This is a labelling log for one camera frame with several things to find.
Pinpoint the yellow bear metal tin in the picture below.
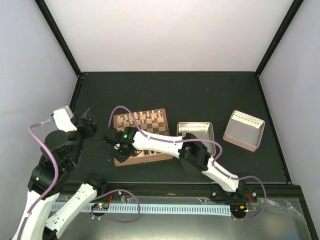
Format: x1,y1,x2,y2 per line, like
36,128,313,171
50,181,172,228
176,122,215,141

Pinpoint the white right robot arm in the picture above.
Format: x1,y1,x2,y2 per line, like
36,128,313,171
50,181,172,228
103,126,246,202

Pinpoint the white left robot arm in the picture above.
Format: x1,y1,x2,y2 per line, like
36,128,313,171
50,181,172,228
13,106,108,240

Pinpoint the wooden chess board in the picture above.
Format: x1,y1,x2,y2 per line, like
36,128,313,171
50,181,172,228
109,108,173,167

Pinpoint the small circuit board left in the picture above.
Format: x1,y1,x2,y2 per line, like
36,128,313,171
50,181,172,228
91,203,110,211

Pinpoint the small circuit board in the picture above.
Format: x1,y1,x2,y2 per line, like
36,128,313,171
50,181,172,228
230,205,257,214
91,203,110,211

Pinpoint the small circuit board right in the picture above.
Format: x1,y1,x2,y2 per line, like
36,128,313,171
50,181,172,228
230,205,257,214

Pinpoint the white king piece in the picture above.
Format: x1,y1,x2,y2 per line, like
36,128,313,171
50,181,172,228
133,112,139,120

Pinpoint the white queen piece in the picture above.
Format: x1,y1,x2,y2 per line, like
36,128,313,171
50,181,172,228
139,111,144,120

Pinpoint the pink tin lid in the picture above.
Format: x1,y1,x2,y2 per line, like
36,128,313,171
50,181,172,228
222,110,266,152

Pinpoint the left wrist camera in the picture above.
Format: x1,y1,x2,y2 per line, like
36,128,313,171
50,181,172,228
53,105,77,133

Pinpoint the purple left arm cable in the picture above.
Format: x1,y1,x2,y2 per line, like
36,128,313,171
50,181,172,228
18,116,60,240

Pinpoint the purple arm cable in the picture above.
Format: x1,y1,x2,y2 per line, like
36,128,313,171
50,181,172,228
109,105,268,218
18,116,60,240

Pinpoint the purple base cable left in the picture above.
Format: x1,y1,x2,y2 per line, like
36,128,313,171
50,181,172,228
89,188,141,223

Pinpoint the white slotted cable duct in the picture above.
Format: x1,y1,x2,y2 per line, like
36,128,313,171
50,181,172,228
51,202,232,217

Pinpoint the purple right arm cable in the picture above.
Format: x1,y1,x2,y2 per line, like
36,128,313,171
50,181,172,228
109,105,268,218

